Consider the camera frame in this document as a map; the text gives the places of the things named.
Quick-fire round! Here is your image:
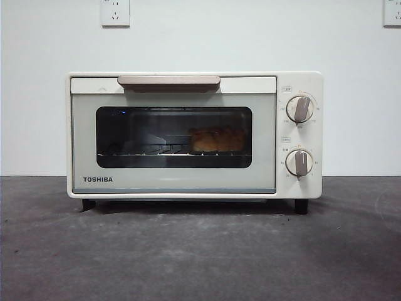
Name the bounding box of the white wall socket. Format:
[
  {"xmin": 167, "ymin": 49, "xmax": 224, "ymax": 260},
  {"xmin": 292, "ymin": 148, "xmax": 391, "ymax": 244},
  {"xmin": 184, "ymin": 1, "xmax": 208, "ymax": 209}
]
[
  {"xmin": 100, "ymin": 0, "xmax": 131, "ymax": 28},
  {"xmin": 383, "ymin": 0, "xmax": 401, "ymax": 28}
]

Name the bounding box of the cream oven dial knob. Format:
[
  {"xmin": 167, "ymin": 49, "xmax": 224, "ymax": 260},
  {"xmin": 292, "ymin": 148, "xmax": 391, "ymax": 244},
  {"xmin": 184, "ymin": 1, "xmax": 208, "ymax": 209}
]
[
  {"xmin": 286, "ymin": 148, "xmax": 315, "ymax": 177},
  {"xmin": 286, "ymin": 95, "xmax": 316, "ymax": 124}
]

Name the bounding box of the metal wire oven rack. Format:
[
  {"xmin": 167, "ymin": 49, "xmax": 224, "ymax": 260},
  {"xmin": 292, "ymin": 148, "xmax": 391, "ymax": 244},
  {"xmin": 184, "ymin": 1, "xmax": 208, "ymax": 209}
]
[{"xmin": 97, "ymin": 143, "xmax": 252, "ymax": 157}]

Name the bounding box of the golden brown bread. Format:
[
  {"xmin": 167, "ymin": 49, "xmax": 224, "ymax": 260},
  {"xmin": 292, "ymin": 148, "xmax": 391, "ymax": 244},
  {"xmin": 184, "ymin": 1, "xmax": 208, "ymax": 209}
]
[{"xmin": 190, "ymin": 125, "xmax": 247, "ymax": 153}]

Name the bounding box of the cream Toshiba toaster oven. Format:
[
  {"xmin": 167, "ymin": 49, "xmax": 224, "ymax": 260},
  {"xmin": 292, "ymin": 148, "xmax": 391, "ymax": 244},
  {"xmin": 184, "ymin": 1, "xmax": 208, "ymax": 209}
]
[{"xmin": 65, "ymin": 71, "xmax": 323, "ymax": 215}]

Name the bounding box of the glass oven door with handle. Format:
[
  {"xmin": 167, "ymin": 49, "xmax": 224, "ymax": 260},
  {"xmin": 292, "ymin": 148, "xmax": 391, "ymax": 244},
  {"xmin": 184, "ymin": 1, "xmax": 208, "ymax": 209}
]
[{"xmin": 70, "ymin": 75, "xmax": 278, "ymax": 194}]

